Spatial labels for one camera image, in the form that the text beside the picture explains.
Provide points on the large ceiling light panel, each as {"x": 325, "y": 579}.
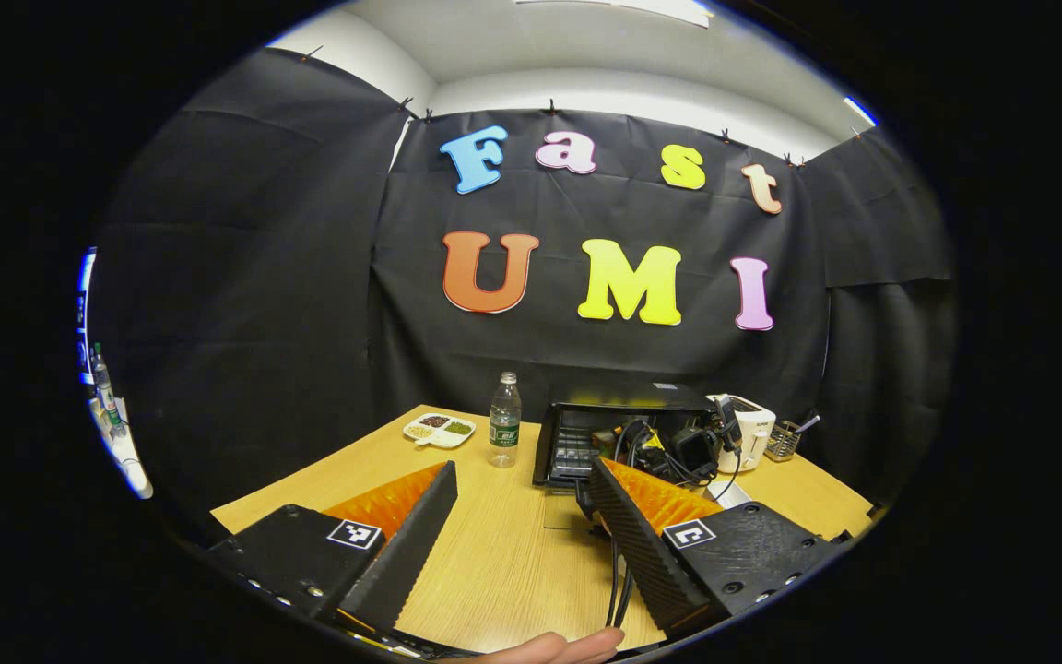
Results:
{"x": 623, "y": 9}

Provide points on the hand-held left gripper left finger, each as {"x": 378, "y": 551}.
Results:
{"x": 411, "y": 553}

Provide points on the black backdrop cloth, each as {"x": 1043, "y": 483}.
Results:
{"x": 310, "y": 277}

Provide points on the white toaster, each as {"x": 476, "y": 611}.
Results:
{"x": 757, "y": 429}

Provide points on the small green label bottle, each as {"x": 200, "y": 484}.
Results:
{"x": 107, "y": 397}

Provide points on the clear plastic water bottle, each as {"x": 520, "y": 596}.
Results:
{"x": 504, "y": 424}

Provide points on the black electric oven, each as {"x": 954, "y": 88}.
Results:
{"x": 563, "y": 443}

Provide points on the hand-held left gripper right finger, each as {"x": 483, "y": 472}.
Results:
{"x": 637, "y": 553}

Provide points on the white divided seed dish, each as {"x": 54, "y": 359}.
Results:
{"x": 439, "y": 430}

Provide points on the white side ledge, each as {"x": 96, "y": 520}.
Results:
{"x": 125, "y": 461}

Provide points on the small ceiling light panel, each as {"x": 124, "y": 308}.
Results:
{"x": 860, "y": 111}

